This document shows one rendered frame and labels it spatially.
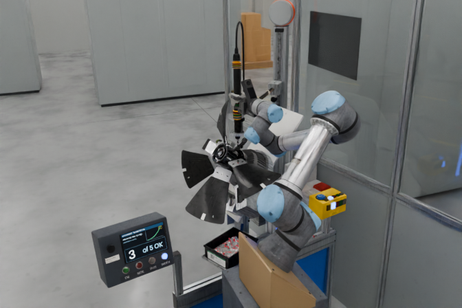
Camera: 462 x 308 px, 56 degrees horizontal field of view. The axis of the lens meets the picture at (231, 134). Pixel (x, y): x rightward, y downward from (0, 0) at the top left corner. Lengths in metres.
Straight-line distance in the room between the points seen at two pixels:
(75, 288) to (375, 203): 2.17
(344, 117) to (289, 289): 0.64
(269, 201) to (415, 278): 1.29
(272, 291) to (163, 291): 1.87
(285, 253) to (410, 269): 1.13
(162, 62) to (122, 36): 0.80
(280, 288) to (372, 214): 1.23
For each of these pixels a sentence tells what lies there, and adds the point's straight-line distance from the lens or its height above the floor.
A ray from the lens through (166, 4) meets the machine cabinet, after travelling 7.63.
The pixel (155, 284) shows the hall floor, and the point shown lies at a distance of 3.39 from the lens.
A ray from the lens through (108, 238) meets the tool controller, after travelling 1.63.
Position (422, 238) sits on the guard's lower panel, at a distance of 2.48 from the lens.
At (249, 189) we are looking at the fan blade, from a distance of 2.09.
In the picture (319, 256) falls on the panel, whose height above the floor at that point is 0.73.
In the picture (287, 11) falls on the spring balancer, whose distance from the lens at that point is 2.71.
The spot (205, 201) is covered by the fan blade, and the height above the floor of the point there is 1.00.
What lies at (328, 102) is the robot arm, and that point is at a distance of 1.62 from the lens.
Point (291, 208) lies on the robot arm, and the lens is 1.54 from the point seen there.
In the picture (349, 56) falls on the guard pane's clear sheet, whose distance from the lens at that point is 2.54.
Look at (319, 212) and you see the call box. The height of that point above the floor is 1.02.
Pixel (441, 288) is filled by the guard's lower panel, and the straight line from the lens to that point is 2.54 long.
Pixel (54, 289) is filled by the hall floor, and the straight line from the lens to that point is 3.56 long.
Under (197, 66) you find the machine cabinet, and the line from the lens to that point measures 7.88.
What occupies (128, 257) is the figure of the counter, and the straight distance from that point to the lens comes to 1.67.
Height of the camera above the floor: 2.11
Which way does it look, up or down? 20 degrees down
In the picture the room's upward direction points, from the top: 1 degrees counter-clockwise
